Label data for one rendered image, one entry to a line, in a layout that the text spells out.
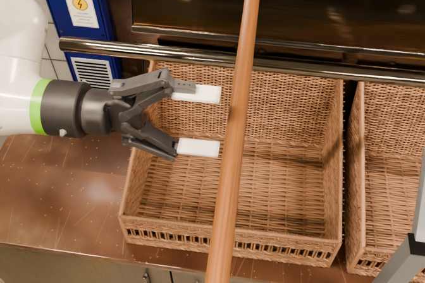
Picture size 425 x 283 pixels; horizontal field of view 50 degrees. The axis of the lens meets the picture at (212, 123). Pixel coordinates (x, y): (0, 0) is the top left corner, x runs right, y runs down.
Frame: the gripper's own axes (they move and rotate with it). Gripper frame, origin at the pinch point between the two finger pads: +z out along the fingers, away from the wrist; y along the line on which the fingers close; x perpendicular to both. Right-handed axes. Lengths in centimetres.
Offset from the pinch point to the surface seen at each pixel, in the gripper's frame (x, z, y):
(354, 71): -16.9, 23.6, 1.7
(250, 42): -18.2, 4.4, -1.6
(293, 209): -20, 21, 60
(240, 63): -12.6, 3.1, -1.6
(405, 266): 6.5, 38.6, 29.7
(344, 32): -52, 28, 21
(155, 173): -27, -21, 60
